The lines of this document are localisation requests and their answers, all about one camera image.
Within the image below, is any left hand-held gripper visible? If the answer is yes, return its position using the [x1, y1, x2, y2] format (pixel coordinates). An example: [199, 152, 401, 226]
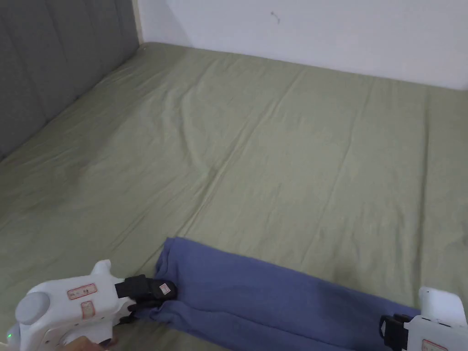
[6, 259, 179, 351]

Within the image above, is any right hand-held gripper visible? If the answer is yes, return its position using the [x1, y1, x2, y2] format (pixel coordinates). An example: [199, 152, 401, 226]
[378, 287, 468, 351]

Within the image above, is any blue garment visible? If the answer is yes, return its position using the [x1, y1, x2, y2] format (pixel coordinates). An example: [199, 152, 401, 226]
[149, 237, 422, 351]

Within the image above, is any person's left hand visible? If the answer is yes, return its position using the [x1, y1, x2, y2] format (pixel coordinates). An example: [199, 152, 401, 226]
[60, 335, 119, 351]

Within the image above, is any bed with pale green sheet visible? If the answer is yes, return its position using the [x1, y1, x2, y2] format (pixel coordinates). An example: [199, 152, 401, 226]
[0, 41, 468, 351]

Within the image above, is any grey padded headboard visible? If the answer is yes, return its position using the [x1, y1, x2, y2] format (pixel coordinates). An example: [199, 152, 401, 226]
[0, 0, 142, 162]

